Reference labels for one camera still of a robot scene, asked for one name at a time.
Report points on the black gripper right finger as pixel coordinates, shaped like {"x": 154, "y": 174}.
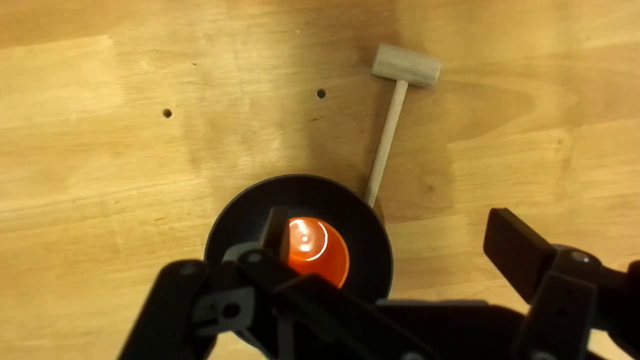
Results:
{"x": 567, "y": 300}

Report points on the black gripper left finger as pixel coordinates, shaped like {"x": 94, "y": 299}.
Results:
{"x": 200, "y": 300}

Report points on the orange plastic cup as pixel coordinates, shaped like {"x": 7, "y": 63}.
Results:
{"x": 320, "y": 258}

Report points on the small wooden mallet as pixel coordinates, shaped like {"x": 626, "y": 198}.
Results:
{"x": 407, "y": 65}

